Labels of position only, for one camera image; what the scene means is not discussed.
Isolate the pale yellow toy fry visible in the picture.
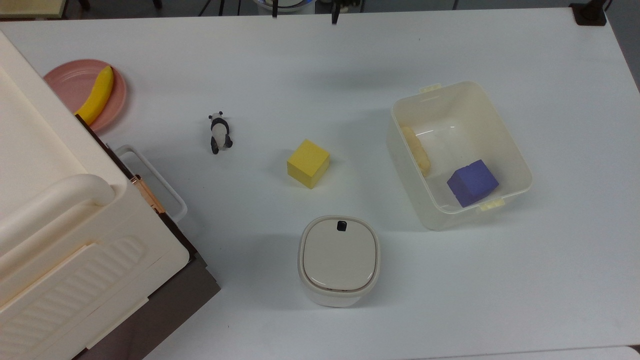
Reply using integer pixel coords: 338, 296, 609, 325
401, 126, 432, 176

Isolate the yellow toy banana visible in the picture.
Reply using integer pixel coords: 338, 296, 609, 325
75, 65, 115, 126

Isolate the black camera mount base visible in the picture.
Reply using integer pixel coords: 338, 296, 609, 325
570, 2, 609, 27

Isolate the light wooden side table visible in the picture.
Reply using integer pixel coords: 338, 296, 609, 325
0, 0, 69, 19

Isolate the orange box latch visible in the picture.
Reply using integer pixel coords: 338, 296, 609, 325
130, 175, 164, 214

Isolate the small panda figurine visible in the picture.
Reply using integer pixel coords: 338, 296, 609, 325
208, 111, 234, 155

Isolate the pink round plate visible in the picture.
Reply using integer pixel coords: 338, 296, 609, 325
43, 59, 127, 133

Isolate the beige small trash can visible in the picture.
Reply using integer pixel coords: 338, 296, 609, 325
298, 215, 382, 308

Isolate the white translucent plastic bin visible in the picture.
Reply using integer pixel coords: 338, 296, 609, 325
387, 81, 533, 232

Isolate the beige trash can lid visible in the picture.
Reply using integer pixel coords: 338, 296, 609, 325
302, 217, 377, 292

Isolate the purple foam cube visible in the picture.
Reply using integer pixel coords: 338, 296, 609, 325
446, 159, 500, 208

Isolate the white drawer handle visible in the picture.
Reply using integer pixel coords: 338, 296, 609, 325
115, 145, 188, 224

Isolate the yellow foam cube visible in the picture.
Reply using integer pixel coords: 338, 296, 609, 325
287, 139, 331, 190

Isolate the cream plastic storage box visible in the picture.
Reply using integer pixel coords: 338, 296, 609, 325
0, 30, 191, 360

